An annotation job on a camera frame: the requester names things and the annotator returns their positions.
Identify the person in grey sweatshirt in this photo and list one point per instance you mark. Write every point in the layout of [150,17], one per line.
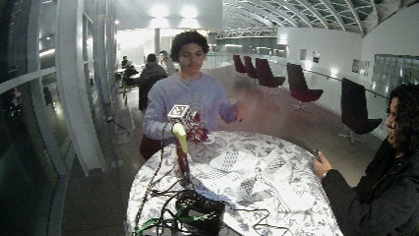
[187,93]

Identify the small wall picture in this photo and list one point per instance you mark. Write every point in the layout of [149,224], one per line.
[302,54]
[315,56]

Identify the white floral tablecloth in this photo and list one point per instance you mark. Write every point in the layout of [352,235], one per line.
[262,177]

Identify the black electronics box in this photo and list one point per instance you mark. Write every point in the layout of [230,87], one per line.
[199,209]

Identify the white cube with black markers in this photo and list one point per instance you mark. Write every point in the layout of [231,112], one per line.
[178,113]

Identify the white structural column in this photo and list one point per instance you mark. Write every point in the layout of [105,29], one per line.
[80,85]

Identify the dark phone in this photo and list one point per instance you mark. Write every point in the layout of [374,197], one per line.
[317,153]

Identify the dark red stand, yellow-green top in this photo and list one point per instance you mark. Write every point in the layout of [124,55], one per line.
[182,154]

